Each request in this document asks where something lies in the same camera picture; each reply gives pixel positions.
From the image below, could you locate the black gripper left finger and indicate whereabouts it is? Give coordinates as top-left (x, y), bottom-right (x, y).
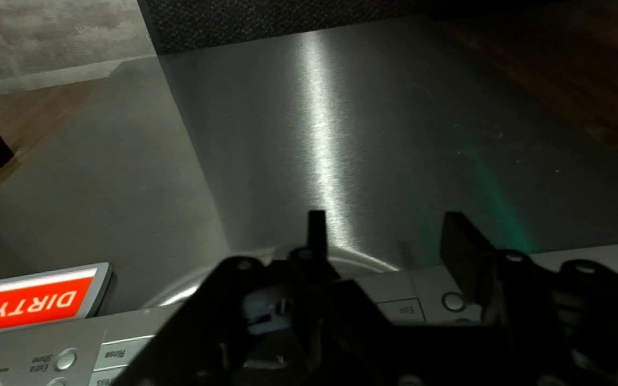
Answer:
top-left (300, 207), bottom-right (340, 268)

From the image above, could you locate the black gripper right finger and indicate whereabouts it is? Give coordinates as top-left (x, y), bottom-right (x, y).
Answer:
top-left (437, 210), bottom-right (502, 307)

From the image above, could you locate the stainless steel dishwasher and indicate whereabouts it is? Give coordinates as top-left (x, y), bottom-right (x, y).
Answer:
top-left (0, 13), bottom-right (618, 386)

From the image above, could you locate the black floor mat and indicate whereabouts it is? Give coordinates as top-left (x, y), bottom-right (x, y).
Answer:
top-left (136, 0), bottom-right (483, 55)

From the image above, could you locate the brown wooden cabinet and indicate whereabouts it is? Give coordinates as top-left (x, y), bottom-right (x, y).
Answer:
top-left (0, 81), bottom-right (101, 223)
top-left (436, 0), bottom-right (618, 178)

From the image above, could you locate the red dirty magnet sign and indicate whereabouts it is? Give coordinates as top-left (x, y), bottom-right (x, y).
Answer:
top-left (0, 262), bottom-right (113, 339)

